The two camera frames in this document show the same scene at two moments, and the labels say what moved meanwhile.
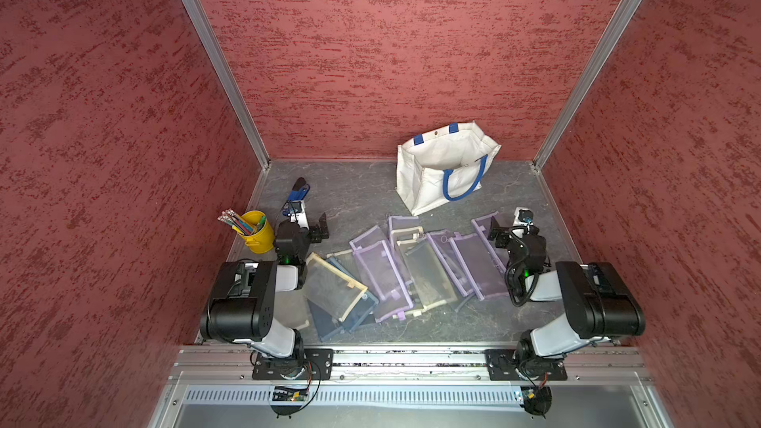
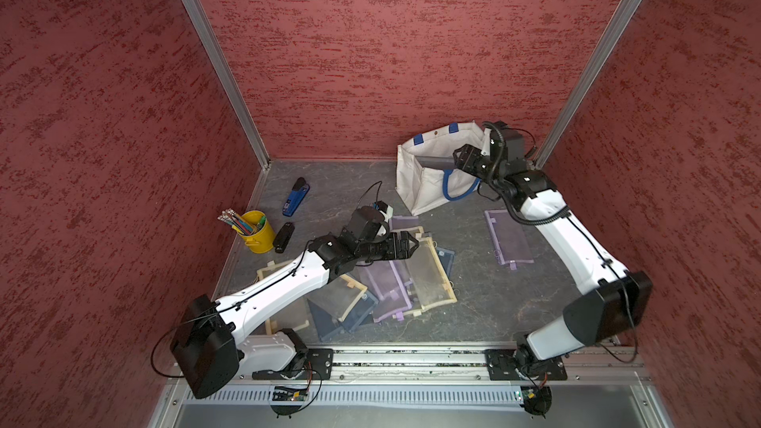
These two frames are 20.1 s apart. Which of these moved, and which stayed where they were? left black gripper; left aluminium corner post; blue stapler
Moved: left black gripper
Stayed: left aluminium corner post; blue stapler
